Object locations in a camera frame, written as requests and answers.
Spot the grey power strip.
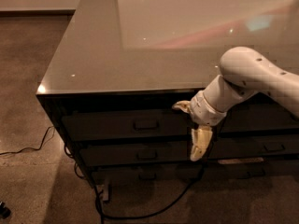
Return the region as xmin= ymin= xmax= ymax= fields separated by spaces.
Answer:
xmin=101 ymin=179 xmax=110 ymax=203

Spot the small black floor object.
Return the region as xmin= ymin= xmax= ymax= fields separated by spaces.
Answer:
xmin=0 ymin=202 xmax=11 ymax=219

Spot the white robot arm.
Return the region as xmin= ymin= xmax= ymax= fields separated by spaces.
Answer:
xmin=172 ymin=47 xmax=299 ymax=161

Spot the drawer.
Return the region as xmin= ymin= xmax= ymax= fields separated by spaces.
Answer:
xmin=78 ymin=139 xmax=214 ymax=168
xmin=92 ymin=162 xmax=202 ymax=185
xmin=221 ymin=104 xmax=299 ymax=133
xmin=208 ymin=134 xmax=299 ymax=159
xmin=62 ymin=109 xmax=193 ymax=141

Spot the thick black power cable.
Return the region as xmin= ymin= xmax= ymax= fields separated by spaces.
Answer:
xmin=64 ymin=145 xmax=206 ymax=224

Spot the dark glossy drawer cabinet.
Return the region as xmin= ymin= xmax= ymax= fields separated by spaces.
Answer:
xmin=37 ymin=0 xmax=298 ymax=184

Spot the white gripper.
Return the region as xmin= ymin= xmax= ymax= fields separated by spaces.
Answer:
xmin=172 ymin=91 xmax=226 ymax=161

